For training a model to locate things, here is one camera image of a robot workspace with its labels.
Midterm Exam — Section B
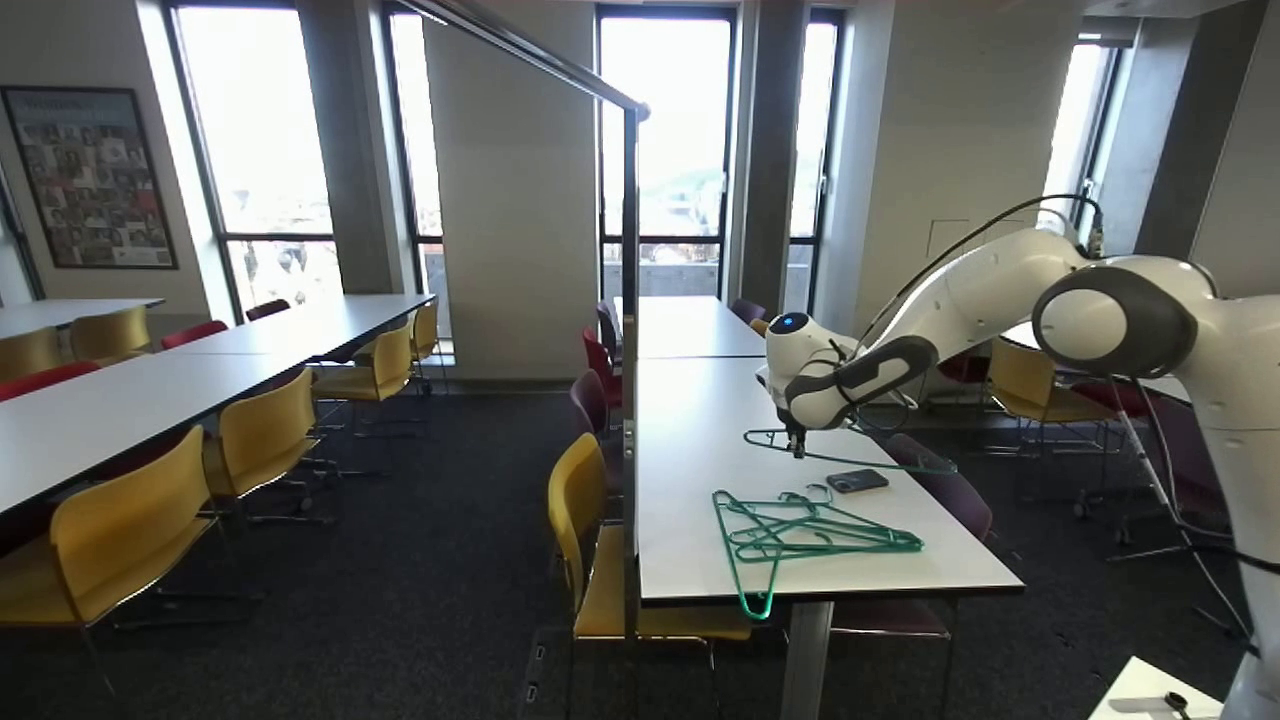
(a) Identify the white box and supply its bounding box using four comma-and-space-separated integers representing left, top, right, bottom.
1084, 651, 1230, 720

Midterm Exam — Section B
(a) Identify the slanted bright window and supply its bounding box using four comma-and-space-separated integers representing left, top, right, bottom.
1036, 33, 1137, 232

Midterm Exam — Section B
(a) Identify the black smartphone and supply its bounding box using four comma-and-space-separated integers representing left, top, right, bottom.
823, 469, 891, 497

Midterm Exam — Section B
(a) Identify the framed wall picture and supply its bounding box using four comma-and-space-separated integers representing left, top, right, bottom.
0, 83, 186, 276

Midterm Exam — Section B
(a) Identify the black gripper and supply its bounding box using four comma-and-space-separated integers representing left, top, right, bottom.
776, 397, 816, 464

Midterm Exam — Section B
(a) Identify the long white table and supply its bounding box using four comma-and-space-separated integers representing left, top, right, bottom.
0, 292, 433, 516

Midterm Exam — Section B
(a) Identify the wide tall window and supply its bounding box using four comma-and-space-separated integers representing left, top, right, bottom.
162, 0, 342, 325

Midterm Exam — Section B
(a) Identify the grey table leg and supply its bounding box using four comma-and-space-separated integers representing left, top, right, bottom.
776, 597, 841, 720

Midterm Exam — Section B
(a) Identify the red chair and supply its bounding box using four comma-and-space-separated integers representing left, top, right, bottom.
0, 355, 106, 409
1064, 377, 1157, 423
156, 315, 231, 355
577, 328, 628, 413

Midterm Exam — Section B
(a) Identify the tall window with balcony view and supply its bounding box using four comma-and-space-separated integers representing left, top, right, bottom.
594, 3, 741, 302

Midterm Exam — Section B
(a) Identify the metal clothes rail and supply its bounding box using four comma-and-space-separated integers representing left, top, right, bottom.
398, 0, 656, 670

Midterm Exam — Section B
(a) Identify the narrow tall window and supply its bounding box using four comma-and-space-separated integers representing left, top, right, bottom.
379, 3, 454, 335
782, 9, 850, 325

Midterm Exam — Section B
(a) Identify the dark chair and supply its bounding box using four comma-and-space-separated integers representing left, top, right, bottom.
594, 300, 628, 355

